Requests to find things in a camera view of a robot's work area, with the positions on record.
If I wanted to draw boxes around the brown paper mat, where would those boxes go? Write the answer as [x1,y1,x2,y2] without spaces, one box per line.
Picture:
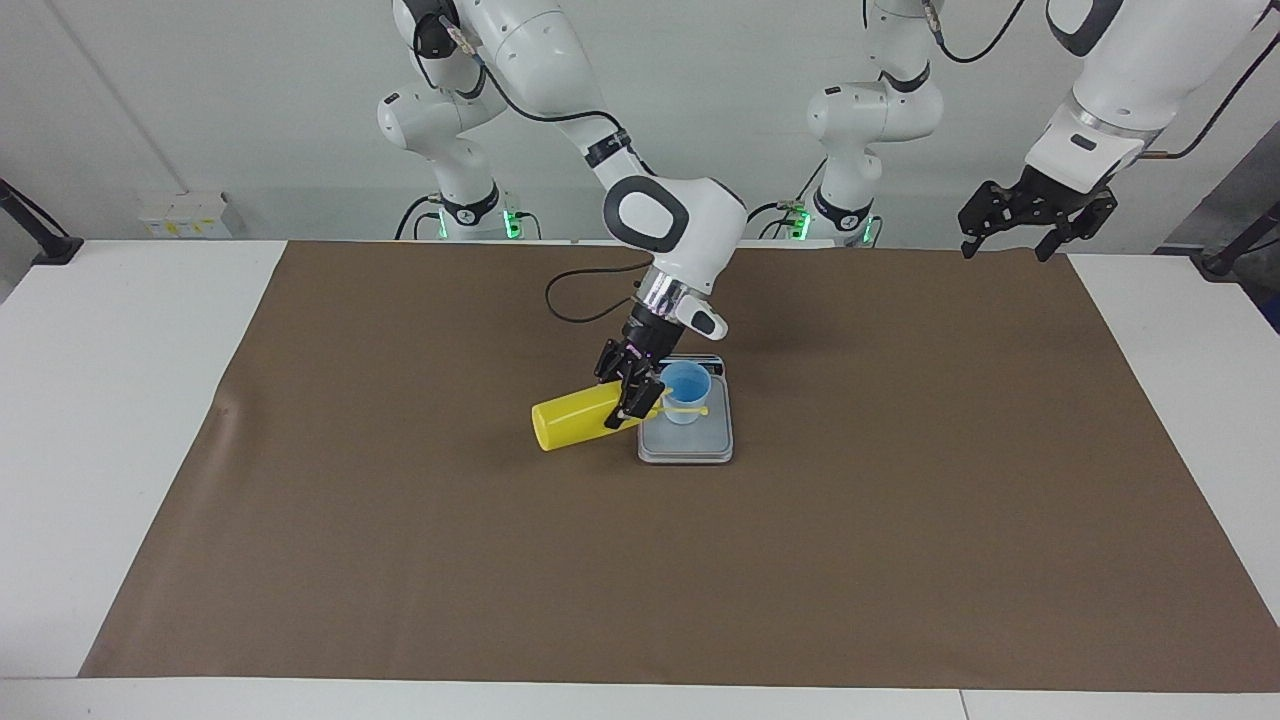
[78,240,1280,693]

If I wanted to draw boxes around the silver digital kitchen scale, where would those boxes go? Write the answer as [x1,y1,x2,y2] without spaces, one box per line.
[637,353,735,466]

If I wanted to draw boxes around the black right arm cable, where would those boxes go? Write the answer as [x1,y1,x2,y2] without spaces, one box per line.
[435,10,656,324]

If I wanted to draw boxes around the light blue plastic cup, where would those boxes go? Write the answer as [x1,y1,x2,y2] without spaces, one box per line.
[657,361,713,426]

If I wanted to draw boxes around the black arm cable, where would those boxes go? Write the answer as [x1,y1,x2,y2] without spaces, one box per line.
[435,10,656,324]
[920,0,1280,161]

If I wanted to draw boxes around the white wall socket box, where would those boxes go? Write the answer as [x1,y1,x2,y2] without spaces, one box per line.
[138,192,233,239]

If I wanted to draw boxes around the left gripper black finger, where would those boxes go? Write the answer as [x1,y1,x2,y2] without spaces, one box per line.
[1036,193,1119,263]
[957,181,1021,259]

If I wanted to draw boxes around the yellow squeeze bottle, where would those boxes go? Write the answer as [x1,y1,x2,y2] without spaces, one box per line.
[530,383,711,453]

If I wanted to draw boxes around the black clamp stand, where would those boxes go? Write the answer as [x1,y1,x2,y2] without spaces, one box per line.
[0,178,84,266]
[1195,200,1280,279]

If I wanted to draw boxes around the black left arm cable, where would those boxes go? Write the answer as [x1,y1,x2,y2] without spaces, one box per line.
[920,0,1280,161]

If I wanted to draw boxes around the dark grey panel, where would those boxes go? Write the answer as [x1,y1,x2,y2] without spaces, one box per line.
[1155,125,1280,256]

